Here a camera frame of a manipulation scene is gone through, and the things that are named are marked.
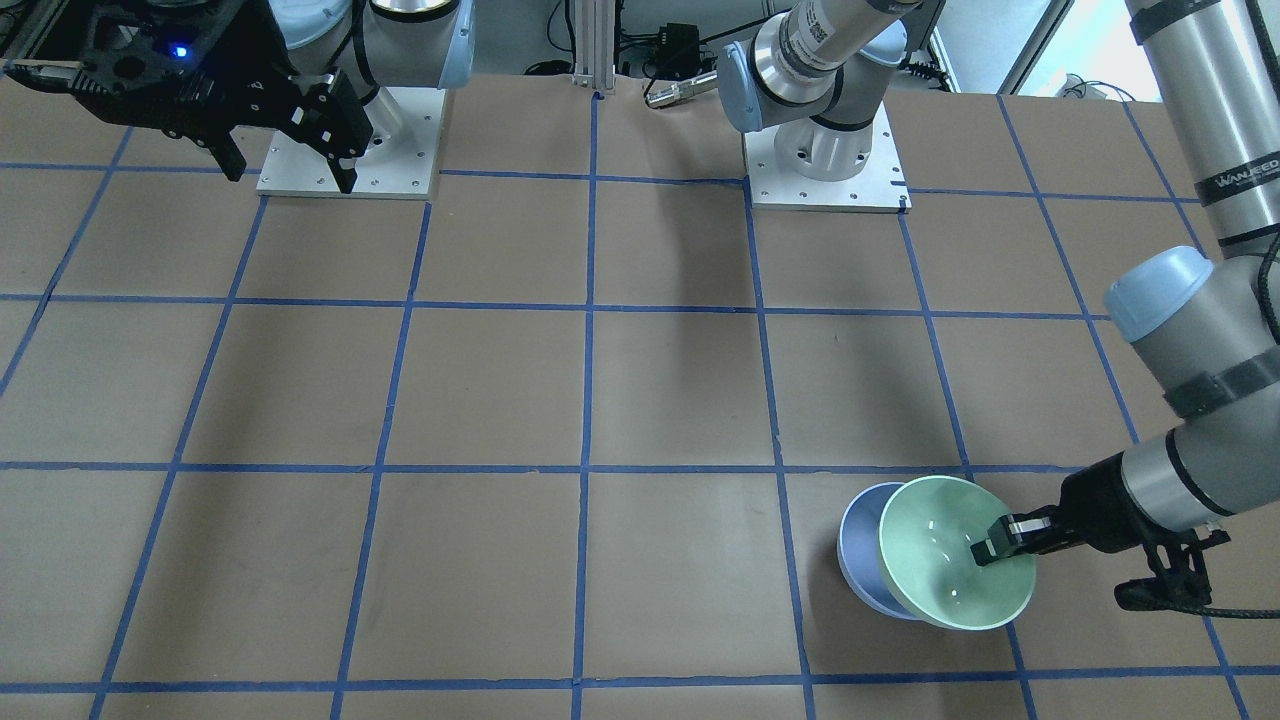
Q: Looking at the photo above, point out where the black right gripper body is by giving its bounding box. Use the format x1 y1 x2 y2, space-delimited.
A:
10 1 301 141

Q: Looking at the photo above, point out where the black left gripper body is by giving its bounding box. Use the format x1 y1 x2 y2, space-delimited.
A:
1046 454 1147 553

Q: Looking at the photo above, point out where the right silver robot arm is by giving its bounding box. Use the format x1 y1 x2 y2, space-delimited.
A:
3 1 475 199

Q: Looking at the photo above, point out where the blue bowl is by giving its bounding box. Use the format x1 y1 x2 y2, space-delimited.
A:
836 482 923 623

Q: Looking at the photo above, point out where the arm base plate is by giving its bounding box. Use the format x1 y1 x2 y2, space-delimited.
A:
742 104 913 214
256 86 445 201

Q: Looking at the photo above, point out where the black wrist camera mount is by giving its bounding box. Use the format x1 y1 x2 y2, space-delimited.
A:
1114 527 1233 618

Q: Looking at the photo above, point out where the aluminium frame post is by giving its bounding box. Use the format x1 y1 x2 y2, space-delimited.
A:
564 1 618 99

